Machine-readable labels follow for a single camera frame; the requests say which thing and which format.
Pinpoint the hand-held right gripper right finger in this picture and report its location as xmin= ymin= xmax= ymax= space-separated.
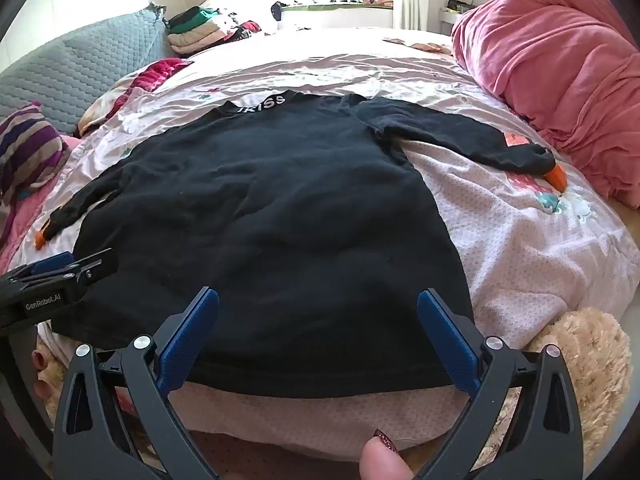
xmin=416 ymin=287 xmax=583 ymax=480

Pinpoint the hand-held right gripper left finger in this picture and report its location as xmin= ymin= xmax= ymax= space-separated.
xmin=52 ymin=287 xmax=223 ymax=480

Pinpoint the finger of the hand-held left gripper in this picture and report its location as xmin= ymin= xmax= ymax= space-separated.
xmin=4 ymin=252 xmax=77 ymax=284
xmin=59 ymin=247 xmax=120 ymax=289

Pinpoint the black sweater with orange cuffs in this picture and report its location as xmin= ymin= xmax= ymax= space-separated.
xmin=35 ymin=91 xmax=568 ymax=400

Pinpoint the stack of folded clothes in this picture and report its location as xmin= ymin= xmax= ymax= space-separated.
xmin=166 ymin=6 xmax=241 ymax=56

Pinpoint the pile of dark clothes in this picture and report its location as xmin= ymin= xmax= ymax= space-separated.
xmin=230 ymin=19 xmax=275 ymax=42

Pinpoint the person's left hand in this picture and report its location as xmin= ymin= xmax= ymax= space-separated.
xmin=31 ymin=335 xmax=68 ymax=401

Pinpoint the person's right hand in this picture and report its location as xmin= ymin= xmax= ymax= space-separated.
xmin=359 ymin=428 xmax=413 ymax=480

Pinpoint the pink printed bed sheet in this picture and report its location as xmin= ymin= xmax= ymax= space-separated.
xmin=0 ymin=27 xmax=631 ymax=463

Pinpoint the striped pillow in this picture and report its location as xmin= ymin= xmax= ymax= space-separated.
xmin=0 ymin=101 xmax=71 ymax=211

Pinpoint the red floral blanket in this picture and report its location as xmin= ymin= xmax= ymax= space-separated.
xmin=75 ymin=57 xmax=193 ymax=136

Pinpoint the grey quilted headboard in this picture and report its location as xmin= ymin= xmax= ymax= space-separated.
xmin=0 ymin=5 xmax=171 ymax=136

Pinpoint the pink blanket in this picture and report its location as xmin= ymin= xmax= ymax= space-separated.
xmin=450 ymin=0 xmax=640 ymax=211

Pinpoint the peach printed cloth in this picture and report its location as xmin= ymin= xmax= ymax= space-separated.
xmin=382 ymin=37 xmax=453 ymax=56

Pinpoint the white desk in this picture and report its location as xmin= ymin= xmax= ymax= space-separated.
xmin=439 ymin=5 xmax=476 ymax=36

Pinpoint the green window sill cushion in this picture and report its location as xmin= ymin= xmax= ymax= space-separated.
xmin=280 ymin=2 xmax=396 ymax=13

